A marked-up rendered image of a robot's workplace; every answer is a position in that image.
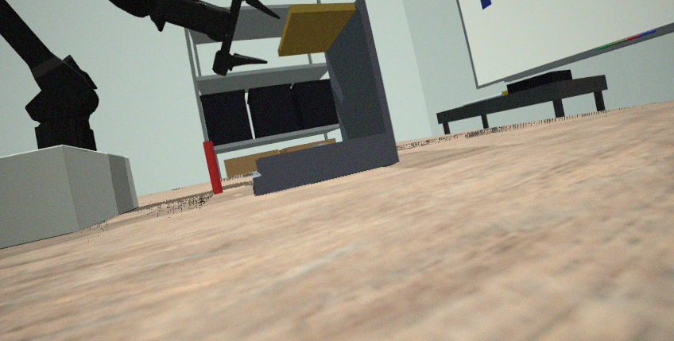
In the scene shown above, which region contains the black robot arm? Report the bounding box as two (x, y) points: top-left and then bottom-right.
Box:
(0, 0), (196, 151)

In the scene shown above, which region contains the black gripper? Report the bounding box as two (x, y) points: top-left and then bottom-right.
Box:
(190, 0), (280, 76)

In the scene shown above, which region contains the red peg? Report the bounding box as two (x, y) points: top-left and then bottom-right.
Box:
(203, 141), (223, 195)

